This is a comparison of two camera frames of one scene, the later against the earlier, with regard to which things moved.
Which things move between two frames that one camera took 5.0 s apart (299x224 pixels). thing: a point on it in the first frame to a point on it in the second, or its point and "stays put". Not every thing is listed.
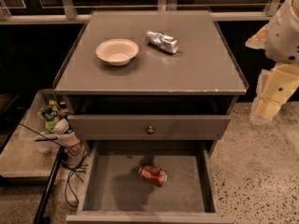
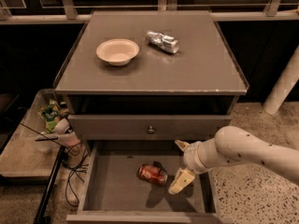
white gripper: (282, 36) to (190, 157)
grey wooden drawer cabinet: (149, 77) stays put
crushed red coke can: (156, 175) stays put
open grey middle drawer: (149, 182) stays put
